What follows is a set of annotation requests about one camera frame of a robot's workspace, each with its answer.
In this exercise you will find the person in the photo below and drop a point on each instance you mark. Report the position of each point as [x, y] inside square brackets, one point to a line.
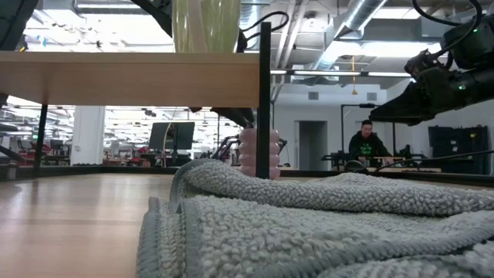
[366, 144]

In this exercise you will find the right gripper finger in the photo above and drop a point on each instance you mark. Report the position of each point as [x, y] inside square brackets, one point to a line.
[401, 110]

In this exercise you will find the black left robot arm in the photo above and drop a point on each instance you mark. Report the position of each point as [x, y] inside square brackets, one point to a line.
[15, 19]

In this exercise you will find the grey folded cloth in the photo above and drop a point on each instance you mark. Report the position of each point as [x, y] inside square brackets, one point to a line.
[308, 224]

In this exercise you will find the lilac ribbed mug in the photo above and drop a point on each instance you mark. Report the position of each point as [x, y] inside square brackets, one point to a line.
[248, 152]

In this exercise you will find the black metal table frame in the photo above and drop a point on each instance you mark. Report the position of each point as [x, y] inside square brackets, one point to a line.
[96, 170]

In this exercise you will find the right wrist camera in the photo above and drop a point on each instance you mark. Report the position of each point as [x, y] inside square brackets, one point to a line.
[424, 63]

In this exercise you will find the dark background monitor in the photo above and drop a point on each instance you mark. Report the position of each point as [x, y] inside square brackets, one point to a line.
[171, 135]

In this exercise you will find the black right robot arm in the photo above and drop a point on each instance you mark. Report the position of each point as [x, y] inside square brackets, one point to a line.
[474, 42]

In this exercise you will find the silver ceiling duct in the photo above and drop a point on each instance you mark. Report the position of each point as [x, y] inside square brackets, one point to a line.
[359, 15]

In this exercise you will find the wooden shelf with black legs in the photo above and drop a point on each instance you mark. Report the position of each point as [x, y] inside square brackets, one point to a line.
[116, 79]

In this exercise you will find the black background cabinet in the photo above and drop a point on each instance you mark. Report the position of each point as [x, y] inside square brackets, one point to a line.
[455, 144]

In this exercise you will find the white pillar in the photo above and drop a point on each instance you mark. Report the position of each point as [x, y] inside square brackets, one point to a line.
[88, 135]

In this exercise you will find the black background gantry frame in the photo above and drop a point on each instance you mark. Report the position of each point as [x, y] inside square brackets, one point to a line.
[359, 105]

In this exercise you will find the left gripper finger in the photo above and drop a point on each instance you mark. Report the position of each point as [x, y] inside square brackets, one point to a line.
[235, 115]

